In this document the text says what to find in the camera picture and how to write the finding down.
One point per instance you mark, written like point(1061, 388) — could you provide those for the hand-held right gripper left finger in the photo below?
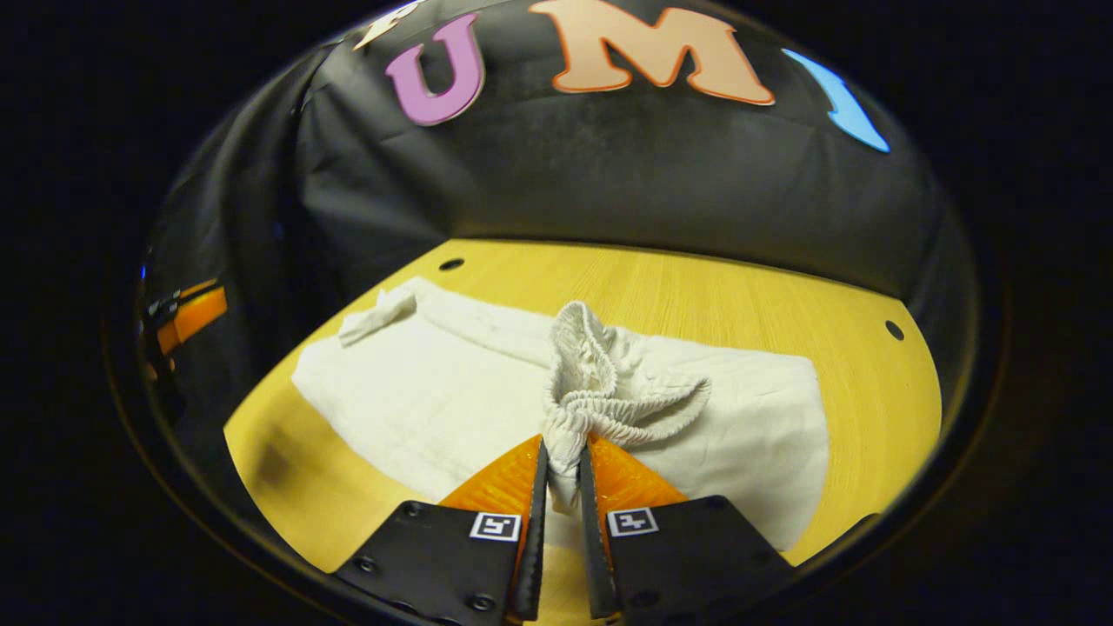
point(532, 539)

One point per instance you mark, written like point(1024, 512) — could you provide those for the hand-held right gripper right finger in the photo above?
point(593, 539)

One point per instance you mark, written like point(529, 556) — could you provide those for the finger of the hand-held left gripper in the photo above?
point(196, 317)

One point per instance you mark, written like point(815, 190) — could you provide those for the white jeans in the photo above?
point(452, 382)

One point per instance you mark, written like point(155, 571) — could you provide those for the black backdrop cloth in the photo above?
point(609, 174)

